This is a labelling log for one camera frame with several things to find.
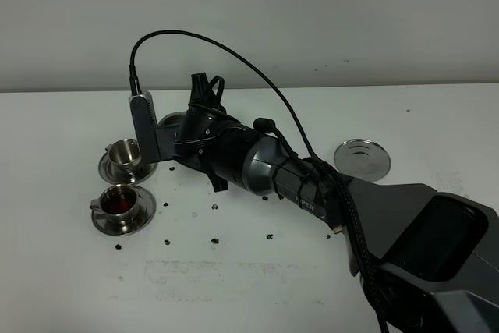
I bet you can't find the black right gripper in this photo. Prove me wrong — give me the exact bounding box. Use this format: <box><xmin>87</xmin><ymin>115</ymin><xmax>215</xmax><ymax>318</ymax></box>
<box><xmin>174</xmin><ymin>73</ymin><xmax>257</xmax><ymax>192</ymax></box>

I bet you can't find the stainless steel teapot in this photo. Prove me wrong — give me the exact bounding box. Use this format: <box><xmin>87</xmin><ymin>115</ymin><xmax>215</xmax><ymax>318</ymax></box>
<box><xmin>157</xmin><ymin>112</ymin><xmax>186</xmax><ymax>128</ymax></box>

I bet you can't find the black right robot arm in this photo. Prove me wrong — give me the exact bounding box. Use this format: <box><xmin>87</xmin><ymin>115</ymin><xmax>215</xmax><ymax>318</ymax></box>
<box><xmin>175</xmin><ymin>73</ymin><xmax>498</xmax><ymax>332</ymax></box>

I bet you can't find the far stainless steel teacup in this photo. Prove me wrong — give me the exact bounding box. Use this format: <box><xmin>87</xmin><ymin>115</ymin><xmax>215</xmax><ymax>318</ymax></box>
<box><xmin>105</xmin><ymin>138</ymin><xmax>142</xmax><ymax>175</ymax></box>

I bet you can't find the stainless steel teacup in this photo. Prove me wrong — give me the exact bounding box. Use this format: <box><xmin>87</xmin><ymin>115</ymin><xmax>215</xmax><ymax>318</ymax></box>
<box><xmin>105</xmin><ymin>138</ymin><xmax>142</xmax><ymax>175</ymax></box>
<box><xmin>90</xmin><ymin>184</ymin><xmax>140</xmax><ymax>223</ymax></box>

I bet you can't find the far stainless steel saucer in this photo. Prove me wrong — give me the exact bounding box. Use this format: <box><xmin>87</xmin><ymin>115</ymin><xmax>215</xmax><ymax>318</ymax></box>
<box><xmin>98</xmin><ymin>144</ymin><xmax>157</xmax><ymax>184</ymax></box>

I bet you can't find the stainless steel saucer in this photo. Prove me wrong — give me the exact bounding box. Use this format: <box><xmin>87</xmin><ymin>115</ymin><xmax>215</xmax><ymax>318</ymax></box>
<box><xmin>91</xmin><ymin>185</ymin><xmax>156</xmax><ymax>236</ymax></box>
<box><xmin>98</xmin><ymin>144</ymin><xmax>157</xmax><ymax>184</ymax></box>

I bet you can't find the near stainless steel saucer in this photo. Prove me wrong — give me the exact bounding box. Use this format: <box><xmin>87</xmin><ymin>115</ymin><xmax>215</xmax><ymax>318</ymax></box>
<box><xmin>91</xmin><ymin>185</ymin><xmax>156</xmax><ymax>236</ymax></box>

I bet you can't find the near stainless steel teacup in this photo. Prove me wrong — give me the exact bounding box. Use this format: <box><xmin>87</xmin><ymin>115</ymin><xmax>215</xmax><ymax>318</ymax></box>
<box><xmin>90</xmin><ymin>184</ymin><xmax>140</xmax><ymax>223</ymax></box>

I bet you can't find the steel teapot saucer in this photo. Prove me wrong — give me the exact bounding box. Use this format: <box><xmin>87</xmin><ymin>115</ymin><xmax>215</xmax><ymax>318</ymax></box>
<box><xmin>334</xmin><ymin>139</ymin><xmax>391</xmax><ymax>182</ymax></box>

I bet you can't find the black right camera cable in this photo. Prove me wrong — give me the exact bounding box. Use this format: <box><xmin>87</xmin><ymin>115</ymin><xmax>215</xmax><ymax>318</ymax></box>
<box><xmin>129</xmin><ymin>30</ymin><xmax>395</xmax><ymax>333</ymax></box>

